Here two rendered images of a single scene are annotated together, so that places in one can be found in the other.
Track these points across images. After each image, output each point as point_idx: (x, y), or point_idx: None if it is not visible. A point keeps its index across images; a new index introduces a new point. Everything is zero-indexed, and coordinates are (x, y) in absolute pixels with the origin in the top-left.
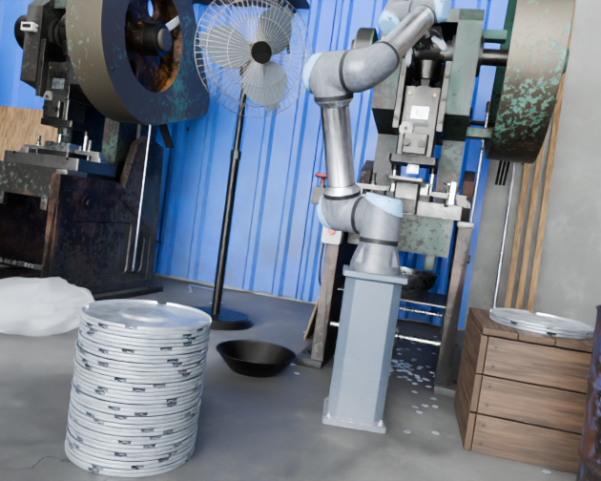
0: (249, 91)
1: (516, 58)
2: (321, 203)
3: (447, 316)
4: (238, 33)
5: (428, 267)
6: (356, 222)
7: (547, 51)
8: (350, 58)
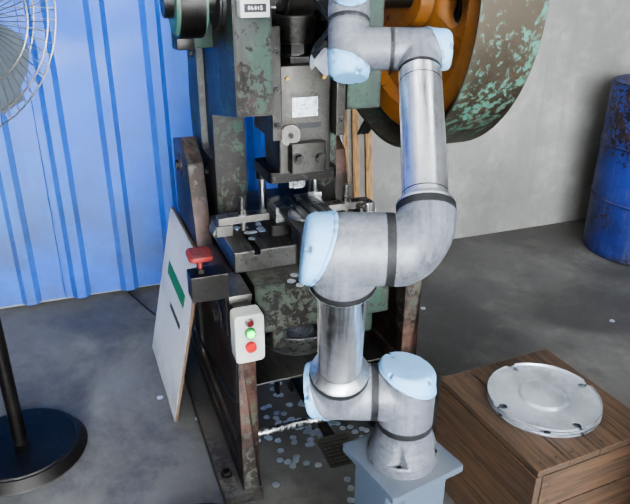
0: None
1: (481, 59)
2: (314, 399)
3: None
4: None
5: (366, 328)
6: (380, 418)
7: (518, 45)
8: (409, 254)
